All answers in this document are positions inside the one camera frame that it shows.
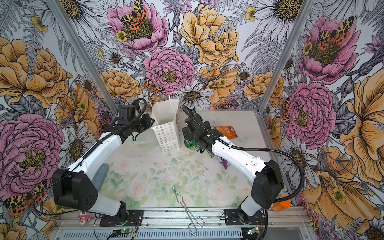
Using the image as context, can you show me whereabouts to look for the metal wire tongs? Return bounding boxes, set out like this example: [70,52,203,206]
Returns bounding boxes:
[173,189,206,236]

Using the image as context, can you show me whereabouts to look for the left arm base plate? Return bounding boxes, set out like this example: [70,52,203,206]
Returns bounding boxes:
[99,210,144,227]

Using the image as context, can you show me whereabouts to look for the pink white small toy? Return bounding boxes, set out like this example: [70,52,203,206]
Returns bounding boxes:
[78,212,92,225]

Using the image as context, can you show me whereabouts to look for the white printed paper bag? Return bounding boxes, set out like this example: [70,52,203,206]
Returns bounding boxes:
[151,92,181,153]

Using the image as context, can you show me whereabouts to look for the round green snack packet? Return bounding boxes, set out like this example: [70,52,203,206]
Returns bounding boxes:
[184,140,200,151]

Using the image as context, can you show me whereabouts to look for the orange plastic bottle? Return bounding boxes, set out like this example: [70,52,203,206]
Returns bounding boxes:
[271,200,291,212]

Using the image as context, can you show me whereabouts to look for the right black corrugated cable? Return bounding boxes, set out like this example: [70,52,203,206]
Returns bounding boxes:
[181,105,305,203]

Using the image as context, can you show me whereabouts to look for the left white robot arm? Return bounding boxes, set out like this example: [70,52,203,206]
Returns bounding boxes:
[52,114,155,223]

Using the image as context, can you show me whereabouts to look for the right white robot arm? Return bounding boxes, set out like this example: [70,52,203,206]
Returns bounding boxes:
[182,106,284,225]

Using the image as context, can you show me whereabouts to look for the clear plastic round lid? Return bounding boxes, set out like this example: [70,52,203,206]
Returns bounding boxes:
[132,133,157,147]

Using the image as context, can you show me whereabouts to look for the purple pink cherry candy bag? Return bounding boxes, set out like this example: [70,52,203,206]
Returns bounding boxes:
[222,159,228,170]

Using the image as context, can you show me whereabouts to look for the orange red snack bag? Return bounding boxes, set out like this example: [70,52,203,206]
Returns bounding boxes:
[215,126,238,140]

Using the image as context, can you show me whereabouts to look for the grey blue oval stone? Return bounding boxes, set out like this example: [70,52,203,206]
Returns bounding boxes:
[92,164,109,191]

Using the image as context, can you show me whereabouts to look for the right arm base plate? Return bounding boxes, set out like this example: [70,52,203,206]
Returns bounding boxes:
[222,209,266,226]

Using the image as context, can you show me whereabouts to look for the aluminium front rail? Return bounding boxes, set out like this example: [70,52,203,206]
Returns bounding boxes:
[54,207,310,230]

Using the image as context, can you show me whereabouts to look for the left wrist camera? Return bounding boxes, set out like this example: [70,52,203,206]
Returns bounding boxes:
[118,105,136,125]

